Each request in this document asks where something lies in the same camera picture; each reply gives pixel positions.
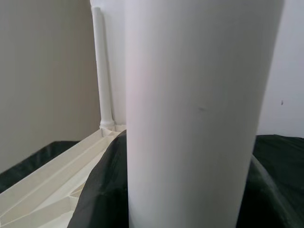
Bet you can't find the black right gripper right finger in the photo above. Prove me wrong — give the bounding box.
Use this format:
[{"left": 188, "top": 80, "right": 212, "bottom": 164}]
[{"left": 235, "top": 155, "right": 304, "bottom": 228}]

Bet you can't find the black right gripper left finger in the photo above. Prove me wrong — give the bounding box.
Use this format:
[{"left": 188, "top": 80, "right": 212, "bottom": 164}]
[{"left": 67, "top": 129, "right": 130, "bottom": 228}]

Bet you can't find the white plastic table top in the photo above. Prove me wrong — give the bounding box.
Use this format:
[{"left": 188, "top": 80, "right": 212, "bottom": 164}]
[{"left": 0, "top": 123, "right": 128, "bottom": 228}]

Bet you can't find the white plastic table leg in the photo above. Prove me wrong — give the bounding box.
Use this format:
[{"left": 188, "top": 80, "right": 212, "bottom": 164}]
[
  {"left": 125, "top": 0, "right": 285, "bottom": 228},
  {"left": 91, "top": 6, "right": 116, "bottom": 133}
]

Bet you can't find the black fabric table cover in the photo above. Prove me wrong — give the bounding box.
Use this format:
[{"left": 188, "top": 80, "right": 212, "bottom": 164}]
[{"left": 0, "top": 134, "right": 304, "bottom": 188}]

